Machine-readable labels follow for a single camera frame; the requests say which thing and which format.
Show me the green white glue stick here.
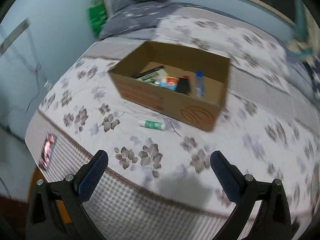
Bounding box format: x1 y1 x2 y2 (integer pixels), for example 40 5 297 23
138 120 166 131

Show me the blue capped clear bottle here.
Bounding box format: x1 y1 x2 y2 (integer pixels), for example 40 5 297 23
195 71 204 98

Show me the black rectangular object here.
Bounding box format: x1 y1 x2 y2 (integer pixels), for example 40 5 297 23
175 75 191 95

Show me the black marker pen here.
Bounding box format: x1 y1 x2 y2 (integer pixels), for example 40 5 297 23
132 66 164 79

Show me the brown cardboard box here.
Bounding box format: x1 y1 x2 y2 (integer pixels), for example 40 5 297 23
108 41 231 132

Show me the star pattern navy pillow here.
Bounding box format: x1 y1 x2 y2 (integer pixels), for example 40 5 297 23
304 57 320 100

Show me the folded floral white blanket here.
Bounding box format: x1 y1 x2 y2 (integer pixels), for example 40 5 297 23
155 15 289 77

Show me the green shopping bag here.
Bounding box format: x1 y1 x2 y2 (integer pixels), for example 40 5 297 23
87 0 107 37

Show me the starry grey blue duvet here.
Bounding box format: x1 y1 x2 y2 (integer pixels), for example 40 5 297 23
98 0 181 40

